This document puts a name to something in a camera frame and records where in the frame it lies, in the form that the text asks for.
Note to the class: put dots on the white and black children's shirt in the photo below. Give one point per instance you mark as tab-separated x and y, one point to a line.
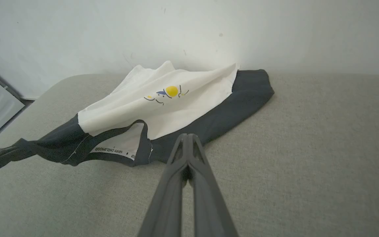
163	108

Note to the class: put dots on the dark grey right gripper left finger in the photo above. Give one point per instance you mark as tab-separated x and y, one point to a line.
166	204

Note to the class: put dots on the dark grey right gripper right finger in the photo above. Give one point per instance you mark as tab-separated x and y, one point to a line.
209	204

